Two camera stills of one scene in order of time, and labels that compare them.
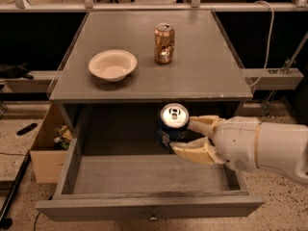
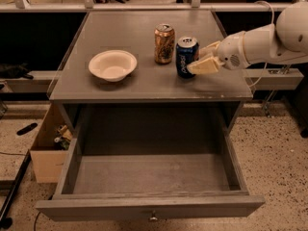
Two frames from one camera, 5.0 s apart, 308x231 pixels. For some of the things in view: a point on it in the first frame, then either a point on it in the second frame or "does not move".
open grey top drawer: (113, 168) does not move
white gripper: (237, 141) → (231, 51)
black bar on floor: (5, 219) does not move
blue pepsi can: (174, 118) → (187, 52)
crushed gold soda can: (164, 43) does not move
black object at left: (14, 70) does not move
